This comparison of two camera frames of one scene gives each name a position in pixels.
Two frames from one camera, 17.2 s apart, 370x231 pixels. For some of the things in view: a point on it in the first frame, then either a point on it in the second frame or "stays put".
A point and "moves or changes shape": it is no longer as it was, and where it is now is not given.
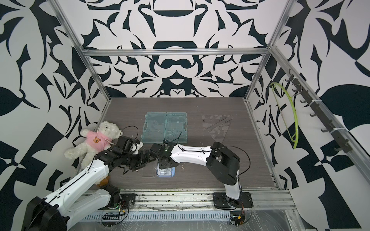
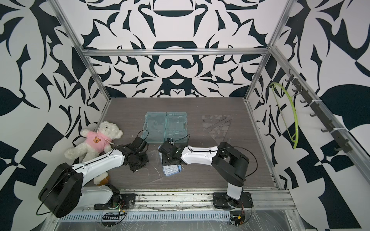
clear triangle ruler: x=217 y=126 stays put
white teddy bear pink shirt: x=95 y=143 stays put
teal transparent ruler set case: x=160 y=126 stays put
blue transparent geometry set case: x=166 y=172 moves or changes shape
